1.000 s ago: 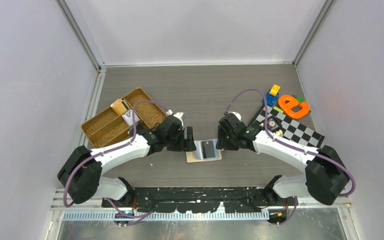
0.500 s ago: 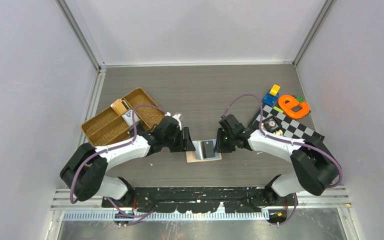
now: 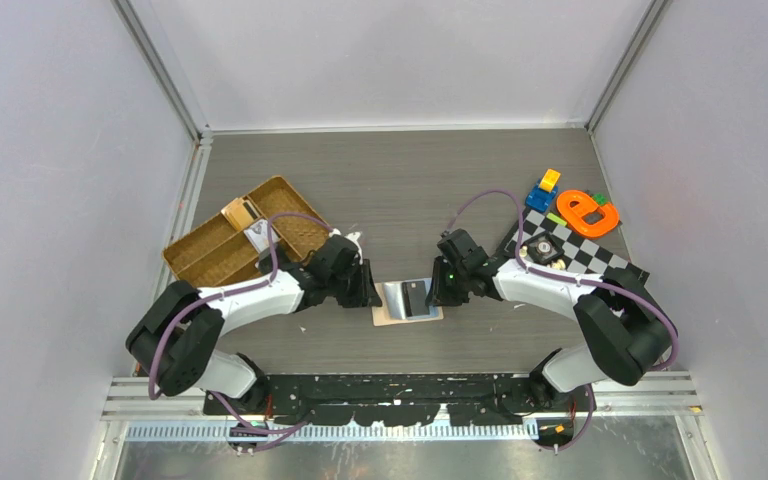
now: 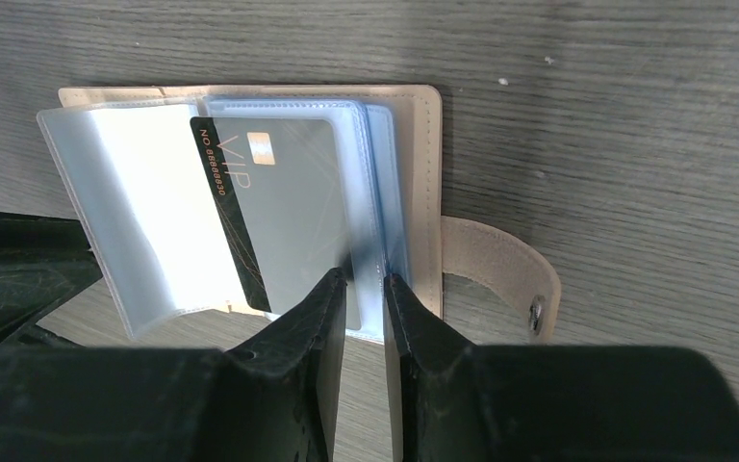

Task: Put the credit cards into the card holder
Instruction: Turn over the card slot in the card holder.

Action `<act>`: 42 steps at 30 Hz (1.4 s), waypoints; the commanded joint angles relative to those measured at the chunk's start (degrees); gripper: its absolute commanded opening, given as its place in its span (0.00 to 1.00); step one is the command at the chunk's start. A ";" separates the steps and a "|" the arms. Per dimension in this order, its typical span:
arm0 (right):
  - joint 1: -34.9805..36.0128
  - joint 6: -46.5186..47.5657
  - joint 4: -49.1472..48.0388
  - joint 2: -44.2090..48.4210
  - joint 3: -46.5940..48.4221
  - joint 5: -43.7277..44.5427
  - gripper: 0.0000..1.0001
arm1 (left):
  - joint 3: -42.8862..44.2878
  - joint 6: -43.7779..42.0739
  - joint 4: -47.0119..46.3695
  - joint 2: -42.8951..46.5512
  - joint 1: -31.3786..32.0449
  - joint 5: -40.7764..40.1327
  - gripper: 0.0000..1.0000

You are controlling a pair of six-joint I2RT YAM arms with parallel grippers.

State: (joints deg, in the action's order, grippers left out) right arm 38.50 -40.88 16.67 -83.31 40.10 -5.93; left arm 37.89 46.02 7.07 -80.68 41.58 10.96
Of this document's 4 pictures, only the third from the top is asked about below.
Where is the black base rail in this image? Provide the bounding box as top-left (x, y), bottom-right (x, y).
top-left (203, 373), bottom-right (594, 427)

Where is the woven wicker tray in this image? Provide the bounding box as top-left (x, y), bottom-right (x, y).
top-left (163, 176), bottom-right (328, 287)

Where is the gold credit card in tray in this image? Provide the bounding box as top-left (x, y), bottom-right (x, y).
top-left (220, 197), bottom-right (262, 232)

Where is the lime green stick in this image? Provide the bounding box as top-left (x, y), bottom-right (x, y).
top-left (546, 212), bottom-right (568, 227)

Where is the white credit card in tray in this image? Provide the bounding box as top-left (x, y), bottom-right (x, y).
top-left (243, 219), bottom-right (280, 254)

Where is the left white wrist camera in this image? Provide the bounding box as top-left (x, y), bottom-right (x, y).
top-left (329, 229), bottom-right (363, 251)

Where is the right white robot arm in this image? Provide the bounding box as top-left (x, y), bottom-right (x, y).
top-left (427, 229), bottom-right (677, 411)

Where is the orange plastic letter toy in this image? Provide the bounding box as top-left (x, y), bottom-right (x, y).
top-left (556, 190), bottom-right (621, 239)

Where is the black credit card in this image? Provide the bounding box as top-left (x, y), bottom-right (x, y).
top-left (401, 280), bottom-right (430, 319)

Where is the yellow toy block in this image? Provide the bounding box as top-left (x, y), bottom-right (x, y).
top-left (538, 168), bottom-right (561, 193)

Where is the blue toy block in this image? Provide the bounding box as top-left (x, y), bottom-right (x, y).
top-left (524, 185), bottom-right (559, 214)

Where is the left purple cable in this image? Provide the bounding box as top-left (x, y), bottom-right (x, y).
top-left (148, 211), bottom-right (346, 401)

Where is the beige card holder wallet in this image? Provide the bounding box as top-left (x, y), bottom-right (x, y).
top-left (371, 278), bottom-right (444, 327)

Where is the black white checkerboard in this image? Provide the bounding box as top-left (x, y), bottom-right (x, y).
top-left (496, 207), bottom-right (650, 284)

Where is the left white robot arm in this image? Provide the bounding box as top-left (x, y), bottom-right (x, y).
top-left (125, 234), bottom-right (382, 414)

